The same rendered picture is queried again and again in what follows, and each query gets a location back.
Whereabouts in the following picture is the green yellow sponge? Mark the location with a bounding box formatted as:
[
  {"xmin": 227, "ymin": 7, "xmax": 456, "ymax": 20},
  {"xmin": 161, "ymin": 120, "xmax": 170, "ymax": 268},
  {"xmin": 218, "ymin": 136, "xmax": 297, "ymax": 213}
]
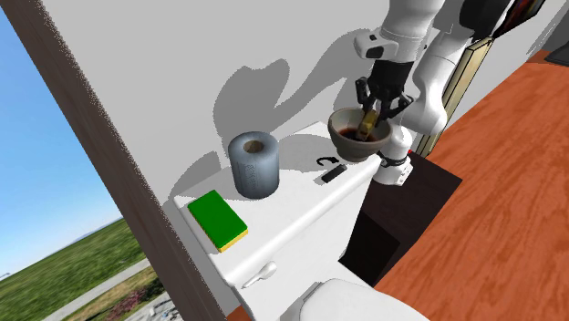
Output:
[{"xmin": 186, "ymin": 189, "xmax": 250, "ymax": 254}]

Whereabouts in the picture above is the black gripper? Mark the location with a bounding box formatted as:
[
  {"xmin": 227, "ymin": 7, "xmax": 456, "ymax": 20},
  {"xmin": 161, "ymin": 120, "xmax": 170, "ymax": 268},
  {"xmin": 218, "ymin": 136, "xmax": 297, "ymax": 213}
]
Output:
[{"xmin": 354, "ymin": 59, "xmax": 416, "ymax": 122}]

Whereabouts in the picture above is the grey brown bowl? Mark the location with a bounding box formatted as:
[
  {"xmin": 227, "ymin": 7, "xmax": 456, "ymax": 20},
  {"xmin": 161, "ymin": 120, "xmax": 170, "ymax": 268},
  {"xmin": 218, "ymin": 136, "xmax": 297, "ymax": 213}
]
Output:
[{"xmin": 327, "ymin": 107, "xmax": 394, "ymax": 164}]

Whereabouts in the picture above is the black flat rectangular remote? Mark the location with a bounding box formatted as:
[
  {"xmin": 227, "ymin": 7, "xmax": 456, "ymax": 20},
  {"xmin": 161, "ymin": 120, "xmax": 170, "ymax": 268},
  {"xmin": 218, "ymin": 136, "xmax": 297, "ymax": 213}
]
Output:
[{"xmin": 320, "ymin": 163, "xmax": 349, "ymax": 185}]

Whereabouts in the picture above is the grey toilet paper roll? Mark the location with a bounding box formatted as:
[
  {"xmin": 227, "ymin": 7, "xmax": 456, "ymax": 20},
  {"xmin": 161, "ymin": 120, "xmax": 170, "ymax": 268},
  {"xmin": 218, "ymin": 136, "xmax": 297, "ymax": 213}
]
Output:
[{"xmin": 227, "ymin": 130, "xmax": 281, "ymax": 201}]

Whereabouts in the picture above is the dark robot stand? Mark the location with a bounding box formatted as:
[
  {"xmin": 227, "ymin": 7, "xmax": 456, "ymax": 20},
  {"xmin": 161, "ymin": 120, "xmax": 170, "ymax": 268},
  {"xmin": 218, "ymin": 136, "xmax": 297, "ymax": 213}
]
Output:
[{"xmin": 337, "ymin": 150, "xmax": 464, "ymax": 288}]

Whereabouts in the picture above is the brown framed window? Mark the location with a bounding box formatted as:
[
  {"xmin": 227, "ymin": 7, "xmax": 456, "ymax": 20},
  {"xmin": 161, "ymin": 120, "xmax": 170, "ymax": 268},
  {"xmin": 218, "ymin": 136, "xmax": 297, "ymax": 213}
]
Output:
[{"xmin": 0, "ymin": 0, "xmax": 229, "ymax": 321}]

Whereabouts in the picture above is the pale yellow door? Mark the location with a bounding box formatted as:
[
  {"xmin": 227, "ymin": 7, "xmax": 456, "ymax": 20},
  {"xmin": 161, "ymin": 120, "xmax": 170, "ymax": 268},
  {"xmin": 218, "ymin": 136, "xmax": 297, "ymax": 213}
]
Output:
[{"xmin": 414, "ymin": 35, "xmax": 495, "ymax": 160}]

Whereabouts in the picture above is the yellow tan block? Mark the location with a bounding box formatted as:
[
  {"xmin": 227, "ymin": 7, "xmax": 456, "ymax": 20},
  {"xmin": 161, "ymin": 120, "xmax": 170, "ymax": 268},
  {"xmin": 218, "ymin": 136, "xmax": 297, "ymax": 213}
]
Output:
[{"xmin": 355, "ymin": 109, "xmax": 380, "ymax": 142}]

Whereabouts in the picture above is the white toilet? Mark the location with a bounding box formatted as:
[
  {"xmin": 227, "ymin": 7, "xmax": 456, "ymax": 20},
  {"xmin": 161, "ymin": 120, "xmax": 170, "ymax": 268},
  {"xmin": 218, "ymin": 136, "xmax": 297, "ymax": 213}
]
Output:
[{"xmin": 171, "ymin": 119, "xmax": 430, "ymax": 321}]

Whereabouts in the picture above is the dark framed wall picture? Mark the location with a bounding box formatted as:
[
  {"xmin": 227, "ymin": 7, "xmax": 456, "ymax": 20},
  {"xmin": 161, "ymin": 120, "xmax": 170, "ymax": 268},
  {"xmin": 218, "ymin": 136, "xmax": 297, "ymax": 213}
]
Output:
[{"xmin": 490, "ymin": 0, "xmax": 547, "ymax": 40}]

